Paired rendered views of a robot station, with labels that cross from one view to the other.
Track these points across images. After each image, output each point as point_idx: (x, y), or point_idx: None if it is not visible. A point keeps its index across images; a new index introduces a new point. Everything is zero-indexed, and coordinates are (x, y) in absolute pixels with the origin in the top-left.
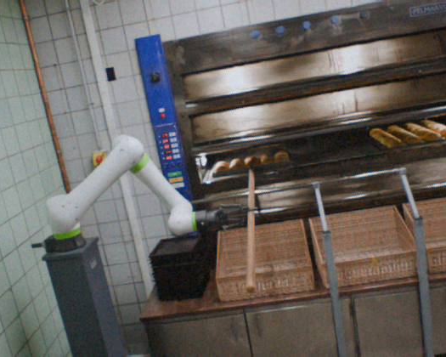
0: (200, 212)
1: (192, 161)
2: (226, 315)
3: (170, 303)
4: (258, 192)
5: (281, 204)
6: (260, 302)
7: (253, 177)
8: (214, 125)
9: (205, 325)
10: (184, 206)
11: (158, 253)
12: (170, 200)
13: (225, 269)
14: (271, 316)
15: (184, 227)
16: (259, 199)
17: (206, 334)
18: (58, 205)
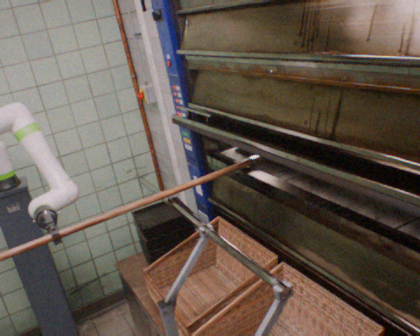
0: (40, 207)
1: None
2: (145, 311)
3: (143, 264)
4: (168, 203)
5: (262, 223)
6: (156, 323)
7: (209, 176)
8: (206, 89)
9: (138, 305)
10: (54, 192)
11: (141, 213)
12: (46, 180)
13: (216, 260)
14: None
15: (31, 215)
16: (248, 202)
17: (141, 314)
18: None
